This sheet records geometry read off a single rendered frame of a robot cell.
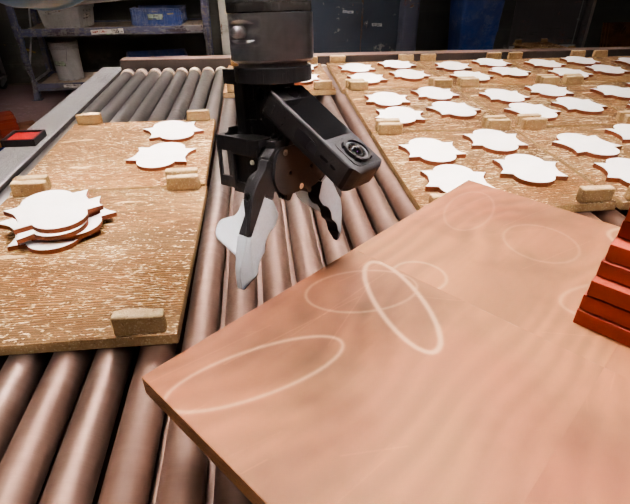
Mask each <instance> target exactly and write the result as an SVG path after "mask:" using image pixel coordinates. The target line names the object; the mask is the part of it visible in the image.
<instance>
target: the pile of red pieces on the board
mask: <svg viewBox="0 0 630 504"><path fill-rule="evenodd" d="M573 322H574V323H576V324H578V325H581V326H583V327H585V328H588V329H590V330H592V331H594V332H597V333H599V334H601V335H603V336H606V337H608V338H610V339H612V340H615V341H617V342H619V343H621V344H624V345H626V346H628V347H630V207H629V210H628V212H627V215H626V217H625V219H624V220H623V222H622V224H621V227H620V229H619V232H618V235H617V236H616V238H615V239H614V240H613V242H612V243H611V244H610V246H609V249H608V252H607V254H606V255H605V257H604V258H603V259H602V261H601V263H600V265H599V268H598V271H597V273H596V275H595V277H594V278H593V279H592V281H591V283H590V286H589V288H588V289H587V291H586V292H585V293H584V295H583V297H582V300H581V303H580V305H579V308H578V309H577V311H576V314H575V316H574V319H573Z"/></svg>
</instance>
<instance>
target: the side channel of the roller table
mask: <svg viewBox="0 0 630 504"><path fill-rule="evenodd" d="M571 50H586V54H585V57H587V58H588V57H592V54H593V52H594V50H608V56H630V46H629V47H582V48H535V49H488V50H441V51H394V52H348V53H314V56H317V57H318V63H320V64H325V65H327V63H330V55H345V56H346V58H345V62H384V61H386V60H398V55H399V54H407V55H409V54H413V55H414V61H416V62H417V61H420V56H421V54H434V53H435V54H436V61H438V60H477V59H480V58H486V54H487V52H502V56H501V59H507V56H508V53H509V52H523V56H522V59H525V58H562V57H568V56H570V53H571ZM120 64H121V69H122V71H123V70H125V69H132V70H133V71H134V72H136V70H138V69H141V68H144V69H146V70H147V71H148V72H149V71H150V70H151V69H153V68H158V69H160V71H161V72H162V71H163V70H164V69H165V68H172V69H173V70H174V71H175V72H176V70H177V69H178V68H181V67H183V68H185V69H187V71H188V72H189V70H190V69H191V68H193V67H197V68H199V69H200V70H201V73H202V70H203V69H204V68H206V67H211V68H212V69H213V70H214V73H215V70H216V69H217V68H218V67H220V66H222V67H225V68H228V65H231V55H207V56H160V57H123V58H122V59H121V60H120Z"/></svg>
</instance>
